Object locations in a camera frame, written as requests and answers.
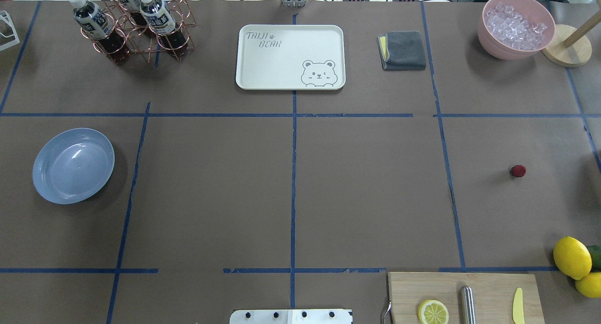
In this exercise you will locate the red strawberry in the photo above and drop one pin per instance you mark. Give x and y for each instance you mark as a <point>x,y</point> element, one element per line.
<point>518,171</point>

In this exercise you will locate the blue round plate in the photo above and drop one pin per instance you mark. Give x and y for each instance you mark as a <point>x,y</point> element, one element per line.
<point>73,166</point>

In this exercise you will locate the white bear tray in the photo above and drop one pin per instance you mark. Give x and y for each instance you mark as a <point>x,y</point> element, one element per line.
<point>290,57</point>

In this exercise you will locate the grey folded cloth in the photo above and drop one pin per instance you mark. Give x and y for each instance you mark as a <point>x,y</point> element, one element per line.
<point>401,51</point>

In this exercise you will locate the lemon half slice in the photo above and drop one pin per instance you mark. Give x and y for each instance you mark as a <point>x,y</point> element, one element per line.
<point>432,311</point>

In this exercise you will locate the dark tea bottle right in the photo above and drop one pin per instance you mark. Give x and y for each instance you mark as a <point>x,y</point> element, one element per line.
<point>169,33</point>

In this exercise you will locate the dark tea bottle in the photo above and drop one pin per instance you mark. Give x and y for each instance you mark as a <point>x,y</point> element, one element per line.
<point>169,33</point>
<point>100,29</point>
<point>134,17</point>

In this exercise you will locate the steel cylinder muddler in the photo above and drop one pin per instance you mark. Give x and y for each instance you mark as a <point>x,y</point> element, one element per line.
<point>467,304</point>

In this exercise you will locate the dark tea bottle rear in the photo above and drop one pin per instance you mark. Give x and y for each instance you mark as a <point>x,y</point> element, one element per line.
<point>134,17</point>

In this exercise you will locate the wooden cutting board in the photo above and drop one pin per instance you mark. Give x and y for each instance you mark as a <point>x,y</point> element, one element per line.
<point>490,296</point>

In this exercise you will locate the dark tea bottle left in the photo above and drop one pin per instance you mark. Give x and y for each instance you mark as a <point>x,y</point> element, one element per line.
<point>100,29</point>

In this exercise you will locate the pink bowl of ice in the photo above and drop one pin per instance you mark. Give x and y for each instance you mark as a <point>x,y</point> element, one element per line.
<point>515,29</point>

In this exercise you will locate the yellow plastic knife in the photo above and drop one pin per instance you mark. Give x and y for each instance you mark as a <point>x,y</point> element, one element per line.
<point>518,306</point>

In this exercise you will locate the large yellow lemon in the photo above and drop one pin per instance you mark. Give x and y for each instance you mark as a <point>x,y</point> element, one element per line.
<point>572,258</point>

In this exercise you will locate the wooden stand with round base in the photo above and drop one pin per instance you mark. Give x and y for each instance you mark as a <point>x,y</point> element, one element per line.
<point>570,47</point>

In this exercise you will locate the green lime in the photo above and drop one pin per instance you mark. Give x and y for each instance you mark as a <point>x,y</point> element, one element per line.
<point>595,254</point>

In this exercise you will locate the small yellow lemon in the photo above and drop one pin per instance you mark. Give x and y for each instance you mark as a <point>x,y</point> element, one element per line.
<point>589,285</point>

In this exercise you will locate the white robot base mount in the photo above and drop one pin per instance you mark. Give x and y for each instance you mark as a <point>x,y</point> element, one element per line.
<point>292,316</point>

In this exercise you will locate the copper wire bottle rack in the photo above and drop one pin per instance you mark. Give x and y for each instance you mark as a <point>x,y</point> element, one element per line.
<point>139,43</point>

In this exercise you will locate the white wire rack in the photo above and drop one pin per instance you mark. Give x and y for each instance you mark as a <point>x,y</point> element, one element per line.
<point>8,33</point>

